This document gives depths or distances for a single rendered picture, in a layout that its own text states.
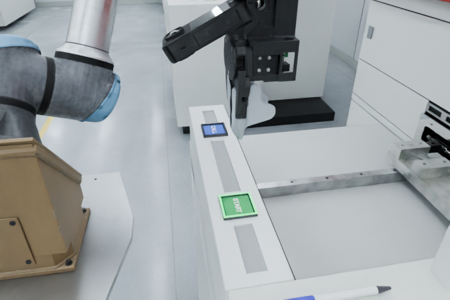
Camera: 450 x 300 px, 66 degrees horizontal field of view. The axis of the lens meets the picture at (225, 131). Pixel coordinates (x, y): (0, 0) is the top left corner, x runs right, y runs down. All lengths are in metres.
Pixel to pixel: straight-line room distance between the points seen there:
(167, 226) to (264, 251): 1.44
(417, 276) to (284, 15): 0.38
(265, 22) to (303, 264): 0.45
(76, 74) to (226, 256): 0.45
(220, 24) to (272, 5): 0.07
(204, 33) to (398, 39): 0.82
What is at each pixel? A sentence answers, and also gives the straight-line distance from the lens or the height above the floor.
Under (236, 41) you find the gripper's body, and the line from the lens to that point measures 0.42.
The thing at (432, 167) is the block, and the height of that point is 0.91.
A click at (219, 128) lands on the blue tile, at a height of 0.96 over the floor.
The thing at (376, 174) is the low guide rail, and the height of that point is 0.85.
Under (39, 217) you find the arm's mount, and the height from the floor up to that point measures 0.95.
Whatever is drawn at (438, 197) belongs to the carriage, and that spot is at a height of 0.88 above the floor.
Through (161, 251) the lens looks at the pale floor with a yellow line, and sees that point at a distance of 1.83.
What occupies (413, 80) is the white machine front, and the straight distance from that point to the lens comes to 1.10.
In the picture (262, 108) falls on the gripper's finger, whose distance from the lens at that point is 0.47.
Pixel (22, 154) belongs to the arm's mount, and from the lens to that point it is 0.58.
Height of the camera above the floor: 1.35
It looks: 30 degrees down
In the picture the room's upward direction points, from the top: straight up
